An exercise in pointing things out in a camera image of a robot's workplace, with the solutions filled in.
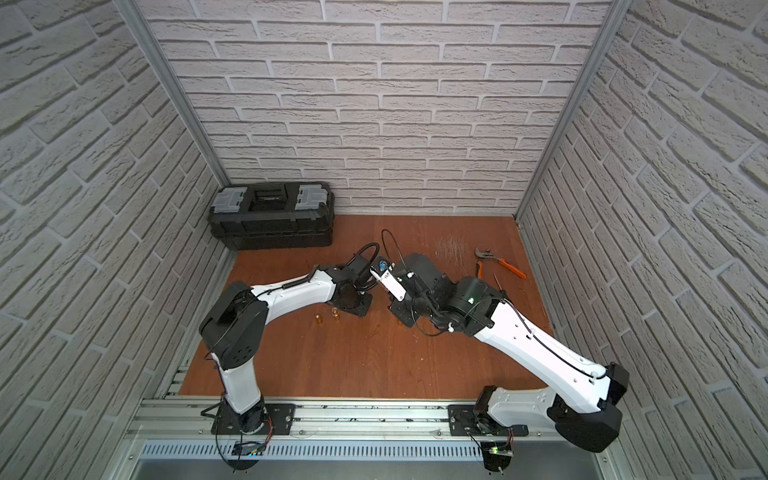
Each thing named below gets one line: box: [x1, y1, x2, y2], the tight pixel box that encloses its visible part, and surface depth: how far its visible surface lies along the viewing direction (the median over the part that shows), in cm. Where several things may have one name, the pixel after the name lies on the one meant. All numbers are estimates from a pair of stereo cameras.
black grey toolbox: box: [208, 181, 335, 251], surface depth 101 cm
